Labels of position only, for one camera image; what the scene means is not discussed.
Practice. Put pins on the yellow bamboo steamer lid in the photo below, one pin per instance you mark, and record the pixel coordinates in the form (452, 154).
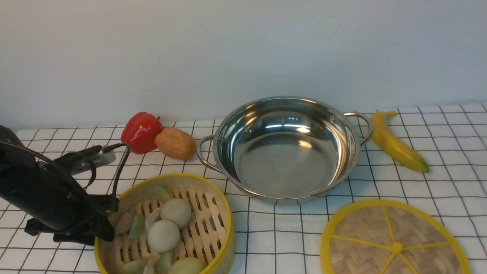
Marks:
(380, 236)

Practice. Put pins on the yellow bamboo steamer basket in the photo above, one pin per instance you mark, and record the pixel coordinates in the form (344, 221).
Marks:
(209, 235)

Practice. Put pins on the white black grid tablecloth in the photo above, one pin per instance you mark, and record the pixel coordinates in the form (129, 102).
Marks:
(286, 239)

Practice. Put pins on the white round bun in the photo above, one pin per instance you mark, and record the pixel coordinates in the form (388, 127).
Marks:
(176, 210)
(163, 235)

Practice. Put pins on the stainless steel pot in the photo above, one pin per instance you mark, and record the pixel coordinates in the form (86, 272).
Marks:
(286, 150)

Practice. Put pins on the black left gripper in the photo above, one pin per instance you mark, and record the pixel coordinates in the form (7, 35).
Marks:
(68, 219)

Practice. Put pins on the white round bun lower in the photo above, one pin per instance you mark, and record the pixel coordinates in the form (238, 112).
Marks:
(163, 235)

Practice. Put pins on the yellow banana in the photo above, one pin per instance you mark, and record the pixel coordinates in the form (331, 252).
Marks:
(393, 146)

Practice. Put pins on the brown potato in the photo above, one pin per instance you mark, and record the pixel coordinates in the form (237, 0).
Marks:
(175, 143)

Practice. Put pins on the red bell pepper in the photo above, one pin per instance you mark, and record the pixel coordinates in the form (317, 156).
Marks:
(140, 132)

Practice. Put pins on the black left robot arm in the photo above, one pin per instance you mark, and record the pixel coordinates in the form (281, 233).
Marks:
(47, 191)

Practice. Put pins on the pale bun at edge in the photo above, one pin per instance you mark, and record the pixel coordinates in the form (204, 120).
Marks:
(187, 265)

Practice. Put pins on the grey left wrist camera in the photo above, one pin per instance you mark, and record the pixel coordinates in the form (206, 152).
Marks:
(77, 162)

